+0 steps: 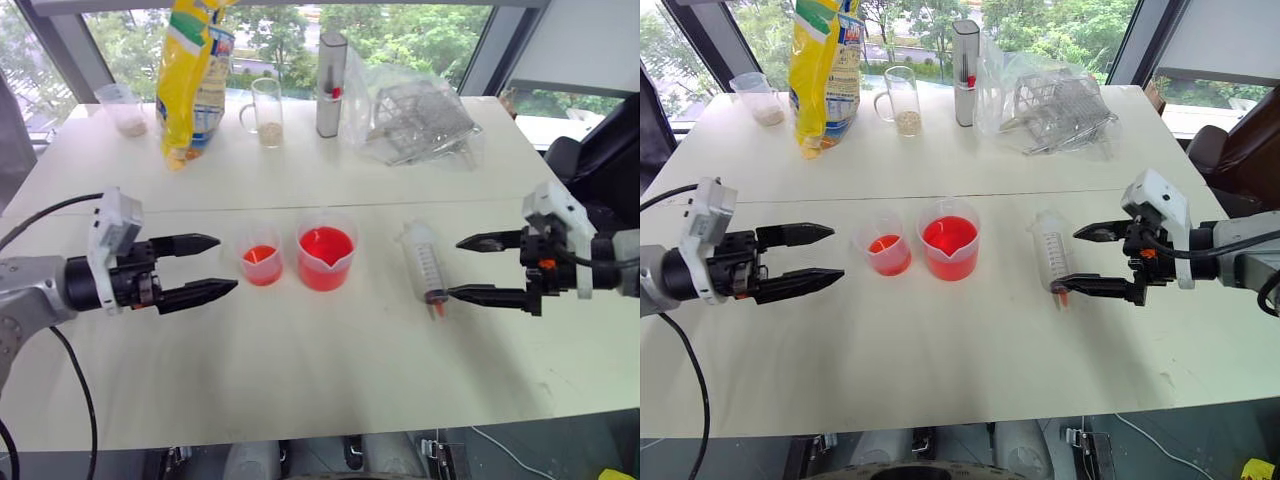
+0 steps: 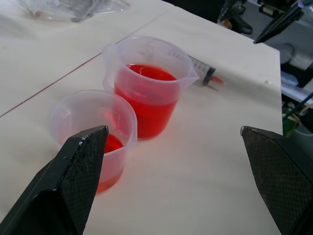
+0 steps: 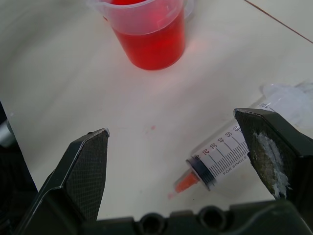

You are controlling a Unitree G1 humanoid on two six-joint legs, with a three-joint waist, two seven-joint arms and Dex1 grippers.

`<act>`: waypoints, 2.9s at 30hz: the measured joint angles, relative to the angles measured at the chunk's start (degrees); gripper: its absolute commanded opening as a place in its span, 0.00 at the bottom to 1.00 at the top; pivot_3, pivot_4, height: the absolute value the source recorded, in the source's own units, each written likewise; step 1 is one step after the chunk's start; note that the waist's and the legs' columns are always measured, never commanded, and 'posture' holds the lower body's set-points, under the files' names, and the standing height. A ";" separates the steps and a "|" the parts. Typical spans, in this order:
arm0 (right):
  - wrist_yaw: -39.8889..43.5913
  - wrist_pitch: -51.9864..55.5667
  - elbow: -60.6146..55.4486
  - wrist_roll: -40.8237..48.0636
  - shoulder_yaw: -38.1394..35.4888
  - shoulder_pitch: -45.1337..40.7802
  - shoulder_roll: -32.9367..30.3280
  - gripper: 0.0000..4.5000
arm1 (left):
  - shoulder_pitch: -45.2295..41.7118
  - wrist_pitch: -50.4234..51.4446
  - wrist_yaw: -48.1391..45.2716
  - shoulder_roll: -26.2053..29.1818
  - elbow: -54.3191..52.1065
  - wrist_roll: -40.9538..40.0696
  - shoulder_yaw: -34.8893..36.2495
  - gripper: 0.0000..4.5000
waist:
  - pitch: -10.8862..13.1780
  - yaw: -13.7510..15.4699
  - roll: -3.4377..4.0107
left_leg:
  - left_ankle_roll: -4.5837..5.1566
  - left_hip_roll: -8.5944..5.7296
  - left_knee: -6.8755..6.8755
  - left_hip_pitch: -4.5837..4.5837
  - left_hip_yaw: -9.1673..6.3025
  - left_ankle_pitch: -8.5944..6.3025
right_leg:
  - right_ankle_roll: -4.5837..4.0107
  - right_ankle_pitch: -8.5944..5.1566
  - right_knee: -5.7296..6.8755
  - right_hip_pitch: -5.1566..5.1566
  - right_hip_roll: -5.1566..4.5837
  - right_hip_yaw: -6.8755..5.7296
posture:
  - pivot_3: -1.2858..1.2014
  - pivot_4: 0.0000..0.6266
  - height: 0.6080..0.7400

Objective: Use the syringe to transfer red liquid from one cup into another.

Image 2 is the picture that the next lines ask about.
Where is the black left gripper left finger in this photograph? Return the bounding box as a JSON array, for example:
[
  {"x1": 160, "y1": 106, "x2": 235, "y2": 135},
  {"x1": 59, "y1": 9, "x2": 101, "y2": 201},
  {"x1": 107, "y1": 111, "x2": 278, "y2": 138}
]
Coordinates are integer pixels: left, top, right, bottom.
[{"x1": 0, "y1": 125, "x2": 110, "y2": 235}]

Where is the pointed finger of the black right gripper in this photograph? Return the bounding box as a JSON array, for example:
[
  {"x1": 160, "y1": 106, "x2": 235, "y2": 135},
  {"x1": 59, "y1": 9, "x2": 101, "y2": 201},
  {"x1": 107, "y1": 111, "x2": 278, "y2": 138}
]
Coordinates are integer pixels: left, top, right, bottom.
[{"x1": 253, "y1": 3, "x2": 304, "y2": 45}]

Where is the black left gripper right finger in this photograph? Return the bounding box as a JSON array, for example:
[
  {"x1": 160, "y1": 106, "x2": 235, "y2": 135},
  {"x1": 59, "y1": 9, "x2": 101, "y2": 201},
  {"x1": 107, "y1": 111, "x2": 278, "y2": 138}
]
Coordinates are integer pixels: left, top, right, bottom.
[{"x1": 240, "y1": 125, "x2": 313, "y2": 235}]

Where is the small clear measuring cup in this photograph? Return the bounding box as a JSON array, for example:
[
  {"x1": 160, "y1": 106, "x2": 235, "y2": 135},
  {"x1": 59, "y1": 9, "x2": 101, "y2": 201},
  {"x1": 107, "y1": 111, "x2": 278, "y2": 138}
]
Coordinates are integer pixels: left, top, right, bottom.
[{"x1": 48, "y1": 90, "x2": 138, "y2": 194}]

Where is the clear plastic syringe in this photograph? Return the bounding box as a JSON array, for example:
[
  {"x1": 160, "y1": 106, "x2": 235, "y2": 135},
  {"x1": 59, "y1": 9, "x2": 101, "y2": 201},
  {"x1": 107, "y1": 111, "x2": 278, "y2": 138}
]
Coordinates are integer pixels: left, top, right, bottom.
[{"x1": 187, "y1": 55, "x2": 224, "y2": 92}]

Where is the large clear measuring cup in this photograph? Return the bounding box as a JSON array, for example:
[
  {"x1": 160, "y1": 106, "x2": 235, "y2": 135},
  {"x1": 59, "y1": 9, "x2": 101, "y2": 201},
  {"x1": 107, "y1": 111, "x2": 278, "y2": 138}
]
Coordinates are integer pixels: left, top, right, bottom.
[{"x1": 101, "y1": 36, "x2": 200, "y2": 140}]

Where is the black shoe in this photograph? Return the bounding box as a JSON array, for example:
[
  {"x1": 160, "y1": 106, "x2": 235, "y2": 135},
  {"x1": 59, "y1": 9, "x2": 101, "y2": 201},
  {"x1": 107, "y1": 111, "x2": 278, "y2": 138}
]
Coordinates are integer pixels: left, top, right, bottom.
[{"x1": 229, "y1": 7, "x2": 253, "y2": 35}]

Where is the crumpled clear plastic bag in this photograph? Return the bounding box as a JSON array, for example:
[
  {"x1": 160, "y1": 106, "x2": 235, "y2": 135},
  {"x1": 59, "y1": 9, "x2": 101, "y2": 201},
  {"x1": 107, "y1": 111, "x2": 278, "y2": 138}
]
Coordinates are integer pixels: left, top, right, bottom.
[{"x1": 18, "y1": 0, "x2": 130, "y2": 23}]

